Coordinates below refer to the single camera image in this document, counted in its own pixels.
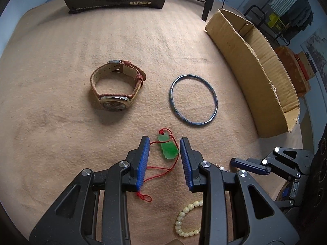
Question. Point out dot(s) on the black tripod legs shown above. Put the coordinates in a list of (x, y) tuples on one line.
[(208, 2)]

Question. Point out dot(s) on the small pearl earring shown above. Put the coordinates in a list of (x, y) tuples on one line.
[(222, 168)]

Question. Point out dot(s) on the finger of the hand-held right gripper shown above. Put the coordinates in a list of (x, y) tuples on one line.
[(249, 166)]

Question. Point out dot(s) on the open cardboard box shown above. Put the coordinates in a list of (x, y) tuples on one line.
[(245, 63)]

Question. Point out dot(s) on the clothes rack with dark clothes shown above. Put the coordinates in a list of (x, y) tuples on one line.
[(299, 12)]

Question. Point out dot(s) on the blue bangle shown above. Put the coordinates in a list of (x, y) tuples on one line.
[(173, 102)]

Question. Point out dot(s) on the framed landscape picture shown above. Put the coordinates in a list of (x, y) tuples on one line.
[(318, 48)]

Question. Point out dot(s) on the brown patterned wooden box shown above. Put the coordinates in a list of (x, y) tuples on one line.
[(293, 69)]

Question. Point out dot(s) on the tan blanket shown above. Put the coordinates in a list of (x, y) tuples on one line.
[(63, 132)]

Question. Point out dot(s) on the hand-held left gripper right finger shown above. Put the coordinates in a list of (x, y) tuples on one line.
[(186, 158)]

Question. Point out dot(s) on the yellow box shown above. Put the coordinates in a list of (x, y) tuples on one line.
[(275, 21)]

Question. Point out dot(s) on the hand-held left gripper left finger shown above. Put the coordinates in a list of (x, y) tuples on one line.
[(143, 158)]

